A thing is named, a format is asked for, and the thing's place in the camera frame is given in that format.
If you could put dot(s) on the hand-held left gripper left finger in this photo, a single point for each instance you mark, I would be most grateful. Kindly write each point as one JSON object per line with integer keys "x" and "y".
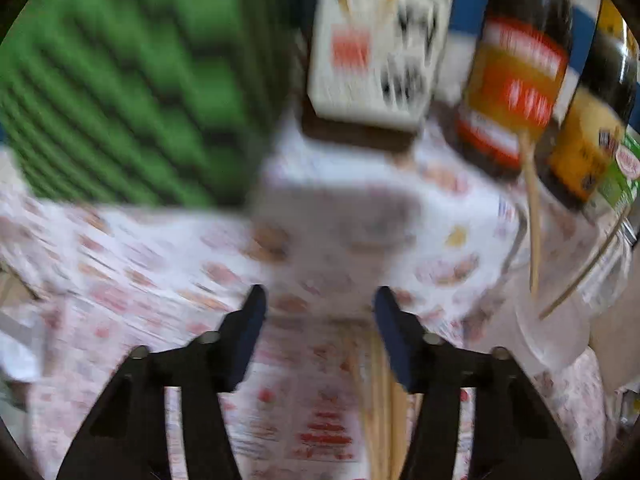
{"x": 250, "y": 332}

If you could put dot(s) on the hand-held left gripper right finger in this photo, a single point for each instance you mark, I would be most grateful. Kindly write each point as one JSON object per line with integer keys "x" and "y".
{"x": 395, "y": 342}

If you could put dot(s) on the wooden chopstick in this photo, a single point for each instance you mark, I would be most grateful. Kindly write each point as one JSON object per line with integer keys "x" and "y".
{"x": 534, "y": 220}
{"x": 372, "y": 410}
{"x": 585, "y": 270}

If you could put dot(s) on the clear plastic cup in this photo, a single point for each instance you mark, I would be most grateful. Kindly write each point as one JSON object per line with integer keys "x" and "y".
{"x": 555, "y": 332}

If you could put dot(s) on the red printed tablecloth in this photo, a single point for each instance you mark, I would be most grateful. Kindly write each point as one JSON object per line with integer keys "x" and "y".
{"x": 150, "y": 260}

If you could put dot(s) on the dark sauce bottle yellow label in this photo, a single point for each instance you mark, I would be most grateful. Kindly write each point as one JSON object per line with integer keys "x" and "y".
{"x": 585, "y": 145}

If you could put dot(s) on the green ribbed foam mat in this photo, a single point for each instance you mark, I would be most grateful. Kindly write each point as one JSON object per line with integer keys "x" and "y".
{"x": 125, "y": 85}

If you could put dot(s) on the green drink carton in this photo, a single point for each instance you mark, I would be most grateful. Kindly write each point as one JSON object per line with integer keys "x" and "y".
{"x": 620, "y": 180}

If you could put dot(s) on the dark sauce bottle orange label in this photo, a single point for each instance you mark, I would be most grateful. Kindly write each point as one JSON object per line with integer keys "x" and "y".
{"x": 515, "y": 85}

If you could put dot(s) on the clear bottle white label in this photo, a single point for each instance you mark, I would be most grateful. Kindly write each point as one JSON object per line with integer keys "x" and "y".
{"x": 360, "y": 60}

